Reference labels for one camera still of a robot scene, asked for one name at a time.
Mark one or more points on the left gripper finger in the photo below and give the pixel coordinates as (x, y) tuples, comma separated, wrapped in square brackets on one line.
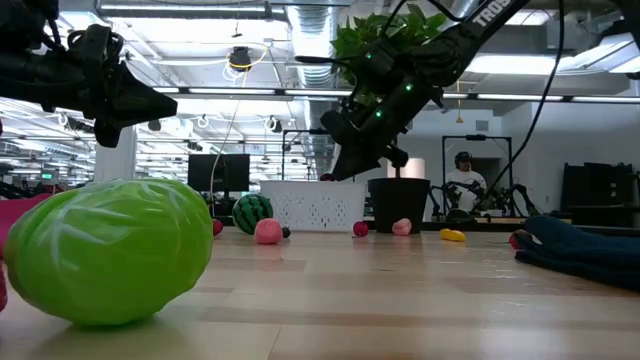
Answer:
[(135, 105)]

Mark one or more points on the white perforated plastic basket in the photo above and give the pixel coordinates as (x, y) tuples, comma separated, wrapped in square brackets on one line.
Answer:
[(315, 207)]

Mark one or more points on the white building column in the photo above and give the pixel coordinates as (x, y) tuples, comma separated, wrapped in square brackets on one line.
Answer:
[(115, 160)]

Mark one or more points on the red toy strawberry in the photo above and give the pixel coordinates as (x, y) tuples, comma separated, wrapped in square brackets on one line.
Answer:
[(2, 290)]

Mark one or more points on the background black robot arm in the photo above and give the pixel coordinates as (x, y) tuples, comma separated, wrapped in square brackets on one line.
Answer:
[(520, 197), (442, 192)]

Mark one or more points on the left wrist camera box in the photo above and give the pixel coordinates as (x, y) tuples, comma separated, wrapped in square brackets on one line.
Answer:
[(95, 47)]

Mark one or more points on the silver spiral ceiling duct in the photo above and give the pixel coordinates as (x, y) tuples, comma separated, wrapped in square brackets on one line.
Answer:
[(312, 30)]

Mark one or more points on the black background station frame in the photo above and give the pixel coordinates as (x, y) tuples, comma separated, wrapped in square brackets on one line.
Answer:
[(475, 137)]

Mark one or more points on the striped green toy watermelon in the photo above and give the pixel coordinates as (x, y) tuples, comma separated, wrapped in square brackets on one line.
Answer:
[(251, 213)]

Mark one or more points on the large green toy cabbage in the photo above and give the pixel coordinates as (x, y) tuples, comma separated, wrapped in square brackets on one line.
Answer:
[(110, 250)]

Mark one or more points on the black background cabinet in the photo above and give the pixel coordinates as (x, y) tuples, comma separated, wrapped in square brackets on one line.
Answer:
[(600, 195)]

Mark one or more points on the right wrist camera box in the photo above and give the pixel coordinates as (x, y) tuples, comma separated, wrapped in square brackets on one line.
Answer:
[(337, 127)]

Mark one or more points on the red toy cherry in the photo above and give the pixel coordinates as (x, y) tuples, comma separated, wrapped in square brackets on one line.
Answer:
[(218, 227), (360, 229), (516, 239)]

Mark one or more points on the small pink toy fruit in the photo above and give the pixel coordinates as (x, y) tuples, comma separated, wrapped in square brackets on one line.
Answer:
[(401, 227)]

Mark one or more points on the folded red cloth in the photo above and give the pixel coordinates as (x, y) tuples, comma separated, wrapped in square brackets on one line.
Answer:
[(15, 215)]

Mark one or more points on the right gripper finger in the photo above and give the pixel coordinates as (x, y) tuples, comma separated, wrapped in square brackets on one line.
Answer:
[(396, 157), (355, 165)]

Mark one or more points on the small dark toy blueberry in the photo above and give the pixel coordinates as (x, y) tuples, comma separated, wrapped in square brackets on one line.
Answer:
[(286, 232)]

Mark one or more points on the black ceiling camera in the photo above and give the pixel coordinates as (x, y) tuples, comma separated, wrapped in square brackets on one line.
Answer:
[(240, 57)]

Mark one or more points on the black background monitor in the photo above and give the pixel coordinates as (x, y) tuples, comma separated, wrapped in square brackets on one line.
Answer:
[(220, 172)]

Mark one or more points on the folded dark blue cloth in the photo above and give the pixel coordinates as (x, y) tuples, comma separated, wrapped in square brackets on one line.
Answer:
[(580, 250)]

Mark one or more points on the person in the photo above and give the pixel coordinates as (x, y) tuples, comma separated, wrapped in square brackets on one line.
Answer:
[(465, 182)]

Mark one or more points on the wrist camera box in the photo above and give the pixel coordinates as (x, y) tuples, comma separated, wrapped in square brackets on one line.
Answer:
[(95, 47), (337, 127)]

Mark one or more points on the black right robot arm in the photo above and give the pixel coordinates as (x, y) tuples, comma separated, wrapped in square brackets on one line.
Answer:
[(492, 22)]

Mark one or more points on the green plant in black pot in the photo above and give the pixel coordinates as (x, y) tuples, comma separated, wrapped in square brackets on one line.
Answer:
[(398, 205)]

